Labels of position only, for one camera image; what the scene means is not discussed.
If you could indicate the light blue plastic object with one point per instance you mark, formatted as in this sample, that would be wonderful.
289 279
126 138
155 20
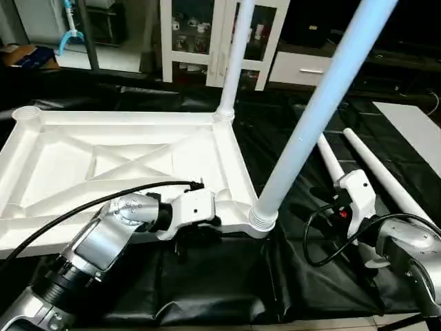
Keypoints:
69 31

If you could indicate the black metal frame leg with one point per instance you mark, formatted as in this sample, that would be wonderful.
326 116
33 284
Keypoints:
406 325

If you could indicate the black work mat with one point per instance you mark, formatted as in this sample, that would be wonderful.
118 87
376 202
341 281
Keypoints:
220 283

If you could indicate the white drawer unit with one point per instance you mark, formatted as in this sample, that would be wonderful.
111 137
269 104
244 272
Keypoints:
306 69

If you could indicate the white glass door cabinet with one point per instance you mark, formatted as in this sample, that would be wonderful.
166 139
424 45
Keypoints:
207 38

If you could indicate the white plastic table top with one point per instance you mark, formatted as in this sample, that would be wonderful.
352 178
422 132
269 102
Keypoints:
103 158

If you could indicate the grey vertical metal pole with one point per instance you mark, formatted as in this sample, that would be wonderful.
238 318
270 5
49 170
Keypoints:
88 34

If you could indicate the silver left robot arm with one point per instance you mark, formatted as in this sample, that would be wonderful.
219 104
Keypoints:
83 255

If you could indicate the white flat board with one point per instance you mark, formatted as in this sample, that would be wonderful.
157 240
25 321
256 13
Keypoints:
410 127

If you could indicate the brown cardboard box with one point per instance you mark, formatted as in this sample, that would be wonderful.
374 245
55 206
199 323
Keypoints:
27 55

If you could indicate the dark low media cabinet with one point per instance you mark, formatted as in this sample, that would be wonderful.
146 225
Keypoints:
400 69

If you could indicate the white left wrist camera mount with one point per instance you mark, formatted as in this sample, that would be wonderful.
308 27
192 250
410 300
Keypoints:
189 210

